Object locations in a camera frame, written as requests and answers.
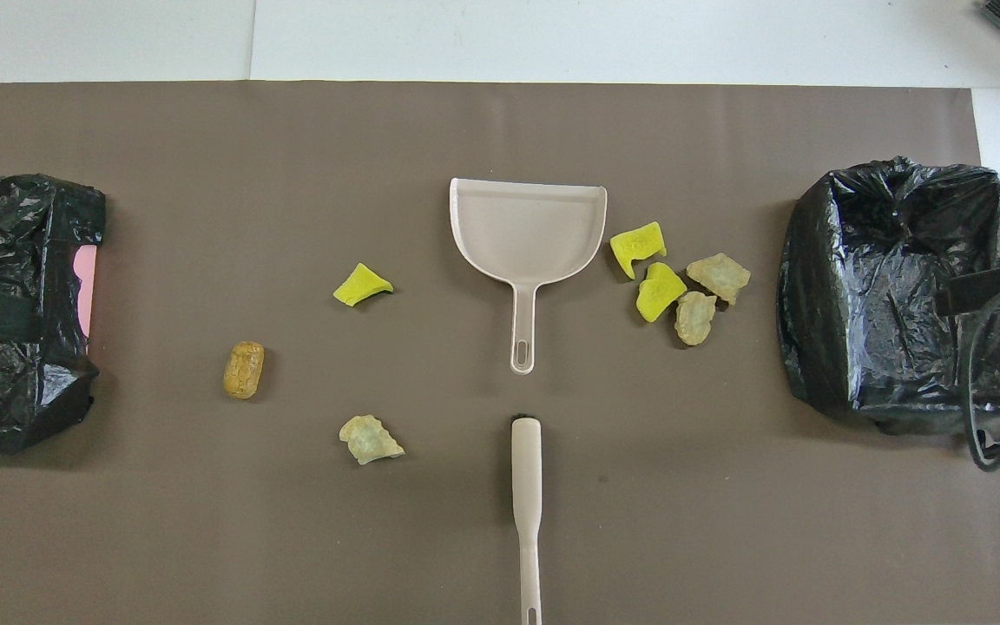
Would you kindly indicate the brown bread roll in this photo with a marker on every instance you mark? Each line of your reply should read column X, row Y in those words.
column 244, row 371

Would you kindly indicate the pale trash piece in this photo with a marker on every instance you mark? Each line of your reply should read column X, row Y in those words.
column 368, row 438
column 719, row 276
column 694, row 319

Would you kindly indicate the yellow sponge chunk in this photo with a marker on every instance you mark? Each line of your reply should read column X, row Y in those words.
column 658, row 293

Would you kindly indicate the notched yellow sponge piece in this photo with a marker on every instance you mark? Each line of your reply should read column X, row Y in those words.
column 634, row 247

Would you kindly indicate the yellow sponge wedge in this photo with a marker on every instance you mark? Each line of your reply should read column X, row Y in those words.
column 359, row 286

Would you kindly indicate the beige plastic dustpan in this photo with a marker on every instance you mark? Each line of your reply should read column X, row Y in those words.
column 526, row 234

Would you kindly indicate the beige hand brush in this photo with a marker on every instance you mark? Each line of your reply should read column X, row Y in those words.
column 527, row 469

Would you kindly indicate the black-bagged pink bin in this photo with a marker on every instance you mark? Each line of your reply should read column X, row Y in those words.
column 5, row 226

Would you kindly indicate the black-bagged open bin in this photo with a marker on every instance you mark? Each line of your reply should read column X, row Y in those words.
column 882, row 260

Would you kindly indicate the brown table mat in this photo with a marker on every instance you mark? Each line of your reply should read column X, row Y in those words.
column 465, row 130

